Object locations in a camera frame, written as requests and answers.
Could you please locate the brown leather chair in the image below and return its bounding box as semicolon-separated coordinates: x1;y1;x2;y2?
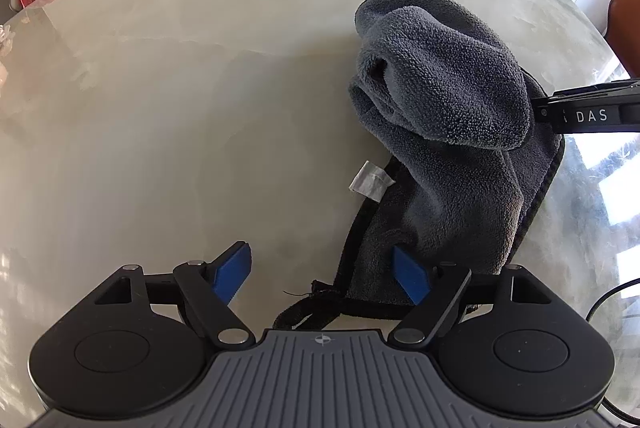
604;0;640;77

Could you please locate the black cable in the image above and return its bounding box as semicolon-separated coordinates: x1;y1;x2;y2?
584;276;640;424

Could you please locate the grey and blue microfibre towel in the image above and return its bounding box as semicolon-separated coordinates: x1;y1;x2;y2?
276;0;564;330

